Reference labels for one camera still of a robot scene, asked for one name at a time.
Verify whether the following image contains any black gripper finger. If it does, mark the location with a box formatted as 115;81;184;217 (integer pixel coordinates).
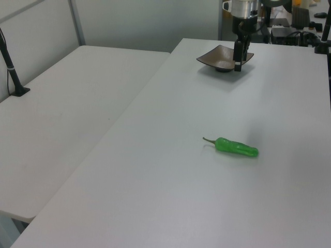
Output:
233;39;244;72
242;36;251;62

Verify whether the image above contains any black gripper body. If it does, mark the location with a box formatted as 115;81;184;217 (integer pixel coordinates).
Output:
231;14;259;42

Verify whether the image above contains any green chili pepper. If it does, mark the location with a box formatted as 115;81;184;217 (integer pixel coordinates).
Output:
202;136;260;159

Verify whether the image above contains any brown square ceramic plate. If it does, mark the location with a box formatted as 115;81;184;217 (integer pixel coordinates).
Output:
195;44;255;73

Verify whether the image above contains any black power supply brick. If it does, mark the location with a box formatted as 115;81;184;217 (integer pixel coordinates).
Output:
250;25;270;43

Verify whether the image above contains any black electronics box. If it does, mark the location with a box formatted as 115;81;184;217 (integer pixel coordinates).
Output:
270;26;303;45

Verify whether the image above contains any dark ribbed block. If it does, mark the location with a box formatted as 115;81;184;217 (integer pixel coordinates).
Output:
292;6;310;28

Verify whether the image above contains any grey table leg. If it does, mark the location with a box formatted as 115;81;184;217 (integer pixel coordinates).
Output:
0;216;22;248

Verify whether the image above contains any black upright post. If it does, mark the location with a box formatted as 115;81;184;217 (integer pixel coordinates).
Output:
263;4;273;27

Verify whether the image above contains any black cable bundle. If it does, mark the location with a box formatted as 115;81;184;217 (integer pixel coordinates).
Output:
297;30;323;48

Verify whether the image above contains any black camera stand pole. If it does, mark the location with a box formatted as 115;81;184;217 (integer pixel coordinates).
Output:
314;5;331;55

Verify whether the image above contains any grey partition frame post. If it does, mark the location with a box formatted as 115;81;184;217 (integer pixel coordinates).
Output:
68;0;86;48

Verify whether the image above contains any black camera stand with cable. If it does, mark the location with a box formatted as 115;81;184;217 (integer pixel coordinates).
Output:
0;26;31;98

